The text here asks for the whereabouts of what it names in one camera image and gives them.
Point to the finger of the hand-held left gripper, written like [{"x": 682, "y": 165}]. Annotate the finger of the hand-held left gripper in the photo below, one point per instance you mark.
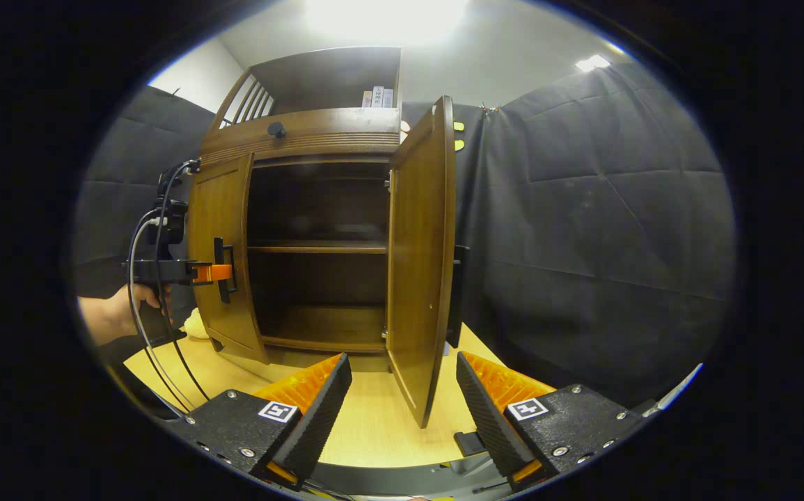
[{"x": 212, "y": 273}]

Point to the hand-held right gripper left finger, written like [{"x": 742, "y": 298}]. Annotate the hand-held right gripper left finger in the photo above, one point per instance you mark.
[{"x": 318, "y": 417}]

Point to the black round drawer knob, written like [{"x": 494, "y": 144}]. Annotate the black round drawer knob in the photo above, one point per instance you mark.
[{"x": 276, "y": 129}]

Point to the wooden inner shelf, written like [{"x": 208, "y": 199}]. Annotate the wooden inner shelf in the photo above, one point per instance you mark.
[{"x": 318, "y": 247}]

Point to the small ceiling light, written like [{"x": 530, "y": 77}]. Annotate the small ceiling light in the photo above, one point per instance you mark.
[{"x": 593, "y": 62}]

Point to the large ceiling light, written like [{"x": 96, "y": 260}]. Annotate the large ceiling light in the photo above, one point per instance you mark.
[{"x": 388, "y": 17}]

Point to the white spine book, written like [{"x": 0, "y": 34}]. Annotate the white spine book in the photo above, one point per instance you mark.
[{"x": 377, "y": 97}]

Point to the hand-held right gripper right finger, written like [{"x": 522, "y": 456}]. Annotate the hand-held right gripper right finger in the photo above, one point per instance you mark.
[{"x": 489, "y": 417}]

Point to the cream soft object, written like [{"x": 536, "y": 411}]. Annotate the cream soft object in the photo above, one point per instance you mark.
[{"x": 196, "y": 325}]

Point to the black backdrop cloth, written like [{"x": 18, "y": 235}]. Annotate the black backdrop cloth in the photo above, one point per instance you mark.
[{"x": 603, "y": 223}]

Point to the wooden shoe cabinet door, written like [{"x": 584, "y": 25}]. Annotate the wooden shoe cabinet door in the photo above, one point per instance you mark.
[
  {"x": 419, "y": 264},
  {"x": 224, "y": 209}
]

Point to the lavender spine book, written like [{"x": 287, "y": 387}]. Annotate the lavender spine book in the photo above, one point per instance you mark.
[{"x": 388, "y": 99}]

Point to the wooden cabinet drawer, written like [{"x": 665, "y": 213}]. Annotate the wooden cabinet drawer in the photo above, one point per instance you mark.
[{"x": 346, "y": 129}]

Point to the wooden double-door shoe cabinet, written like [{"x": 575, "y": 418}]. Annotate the wooden double-door shoe cabinet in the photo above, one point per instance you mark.
[{"x": 318, "y": 327}]

